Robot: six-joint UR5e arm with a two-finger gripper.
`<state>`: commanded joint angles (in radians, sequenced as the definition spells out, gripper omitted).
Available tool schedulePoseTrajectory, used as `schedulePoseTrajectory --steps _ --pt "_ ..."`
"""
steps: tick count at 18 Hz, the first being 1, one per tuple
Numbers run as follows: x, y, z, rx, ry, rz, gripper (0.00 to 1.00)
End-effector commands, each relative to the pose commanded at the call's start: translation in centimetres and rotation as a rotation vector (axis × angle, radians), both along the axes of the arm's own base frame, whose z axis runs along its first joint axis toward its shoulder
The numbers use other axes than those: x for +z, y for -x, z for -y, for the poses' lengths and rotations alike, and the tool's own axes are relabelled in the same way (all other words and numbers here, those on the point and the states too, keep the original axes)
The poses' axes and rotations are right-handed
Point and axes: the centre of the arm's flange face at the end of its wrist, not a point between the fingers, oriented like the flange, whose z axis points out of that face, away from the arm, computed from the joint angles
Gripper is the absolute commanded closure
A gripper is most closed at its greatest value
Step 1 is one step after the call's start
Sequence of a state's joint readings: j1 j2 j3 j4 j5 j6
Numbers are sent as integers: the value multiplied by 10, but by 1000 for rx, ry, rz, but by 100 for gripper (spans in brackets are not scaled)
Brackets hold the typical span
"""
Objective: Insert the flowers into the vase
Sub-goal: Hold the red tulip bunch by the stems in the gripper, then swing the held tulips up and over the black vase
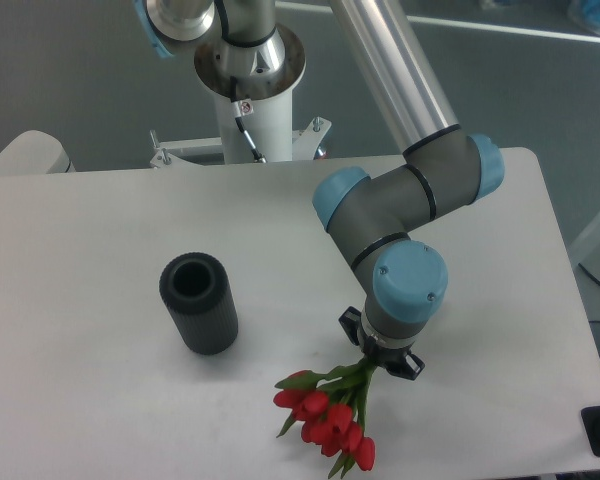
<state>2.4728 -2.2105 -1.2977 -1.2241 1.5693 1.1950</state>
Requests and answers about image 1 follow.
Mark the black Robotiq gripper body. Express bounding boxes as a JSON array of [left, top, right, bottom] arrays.
[[360, 332, 409, 367]]

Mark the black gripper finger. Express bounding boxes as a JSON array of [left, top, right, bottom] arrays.
[[381, 352, 425, 381], [338, 306, 362, 345]]

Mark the black pedestal cable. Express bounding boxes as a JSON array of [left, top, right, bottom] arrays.
[[228, 74, 268, 164]]

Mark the white chair back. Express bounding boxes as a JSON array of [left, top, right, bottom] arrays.
[[0, 130, 76, 177]]

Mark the dark grey ribbed vase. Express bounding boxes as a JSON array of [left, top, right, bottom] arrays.
[[159, 252, 239, 355]]

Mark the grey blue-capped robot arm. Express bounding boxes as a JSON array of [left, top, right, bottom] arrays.
[[134, 1, 505, 380]]

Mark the red tulip bouquet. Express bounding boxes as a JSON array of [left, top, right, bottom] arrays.
[[273, 358, 376, 478]]

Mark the white metal base frame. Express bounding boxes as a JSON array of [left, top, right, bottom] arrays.
[[149, 116, 332, 169]]

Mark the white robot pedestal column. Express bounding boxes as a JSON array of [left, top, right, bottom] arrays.
[[194, 24, 306, 164]]

